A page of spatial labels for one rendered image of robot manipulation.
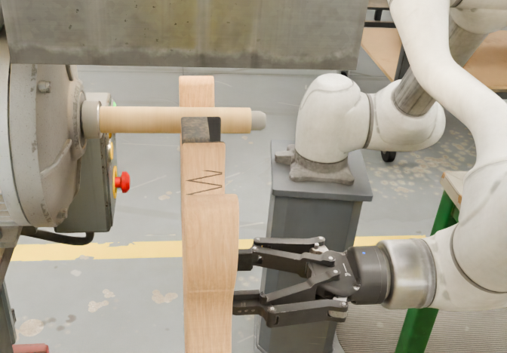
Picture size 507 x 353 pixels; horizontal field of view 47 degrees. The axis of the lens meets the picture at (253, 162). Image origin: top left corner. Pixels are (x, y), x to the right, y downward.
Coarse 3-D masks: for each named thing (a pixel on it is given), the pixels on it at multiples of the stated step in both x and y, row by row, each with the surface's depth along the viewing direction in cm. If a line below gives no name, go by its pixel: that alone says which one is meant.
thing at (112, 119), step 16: (112, 112) 68; (128, 112) 69; (144, 112) 69; (160, 112) 69; (176, 112) 69; (192, 112) 70; (208, 112) 70; (224, 112) 70; (240, 112) 71; (112, 128) 69; (128, 128) 69; (144, 128) 69; (160, 128) 69; (176, 128) 70; (224, 128) 70; (240, 128) 71
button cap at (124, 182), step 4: (124, 172) 106; (116, 176) 106; (120, 176) 106; (124, 176) 105; (128, 176) 106; (116, 180) 106; (120, 180) 106; (124, 180) 105; (128, 180) 105; (116, 184) 106; (120, 184) 106; (124, 184) 105; (128, 184) 105; (124, 188) 105; (128, 188) 106; (124, 192) 106
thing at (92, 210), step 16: (96, 96) 103; (96, 144) 93; (96, 160) 94; (112, 160) 103; (96, 176) 96; (112, 176) 103; (80, 192) 97; (96, 192) 98; (112, 192) 103; (80, 208) 99; (96, 208) 99; (112, 208) 103; (64, 224) 100; (80, 224) 101; (96, 224) 101; (112, 224) 103; (48, 240) 103; (64, 240) 105; (80, 240) 107
